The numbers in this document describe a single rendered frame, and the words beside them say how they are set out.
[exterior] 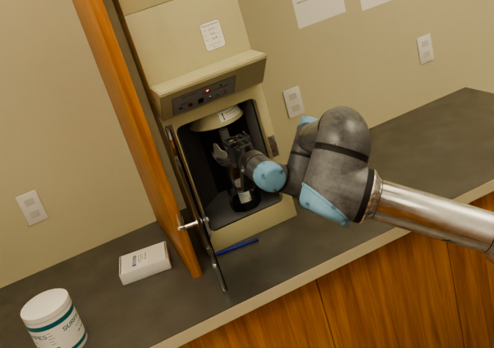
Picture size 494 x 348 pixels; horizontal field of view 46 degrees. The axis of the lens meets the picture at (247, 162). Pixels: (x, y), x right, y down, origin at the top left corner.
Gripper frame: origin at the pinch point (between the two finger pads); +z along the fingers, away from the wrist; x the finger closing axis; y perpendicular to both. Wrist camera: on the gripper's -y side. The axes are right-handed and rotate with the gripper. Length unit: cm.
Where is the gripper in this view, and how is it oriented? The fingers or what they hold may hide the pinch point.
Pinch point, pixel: (228, 148)
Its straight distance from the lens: 182.9
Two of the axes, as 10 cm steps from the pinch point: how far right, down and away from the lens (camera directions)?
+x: -8.9, 3.8, -2.5
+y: -2.6, -8.8, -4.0
